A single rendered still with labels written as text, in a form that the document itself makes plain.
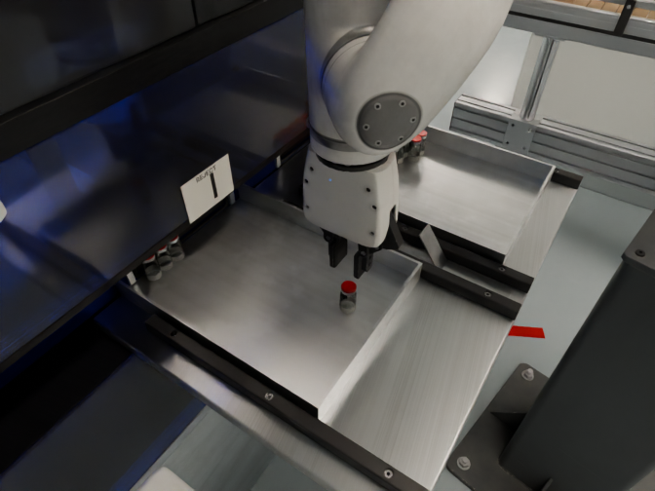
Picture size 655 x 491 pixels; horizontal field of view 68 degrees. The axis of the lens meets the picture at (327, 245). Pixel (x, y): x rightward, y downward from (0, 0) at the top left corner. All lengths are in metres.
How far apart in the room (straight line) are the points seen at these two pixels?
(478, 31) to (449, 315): 0.42
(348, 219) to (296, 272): 0.22
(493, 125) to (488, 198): 0.99
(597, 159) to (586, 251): 0.53
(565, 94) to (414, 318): 1.85
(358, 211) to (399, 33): 0.22
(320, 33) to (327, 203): 0.18
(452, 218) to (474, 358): 0.26
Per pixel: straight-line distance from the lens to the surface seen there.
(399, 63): 0.34
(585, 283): 2.11
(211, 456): 1.08
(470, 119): 1.88
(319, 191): 0.52
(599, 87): 2.38
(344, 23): 0.40
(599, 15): 1.65
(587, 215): 2.43
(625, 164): 1.83
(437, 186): 0.89
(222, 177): 0.67
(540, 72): 1.77
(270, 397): 0.59
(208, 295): 0.71
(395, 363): 0.63
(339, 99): 0.36
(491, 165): 0.97
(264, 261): 0.74
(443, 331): 0.67
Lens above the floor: 1.41
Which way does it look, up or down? 45 degrees down
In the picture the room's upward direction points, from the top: straight up
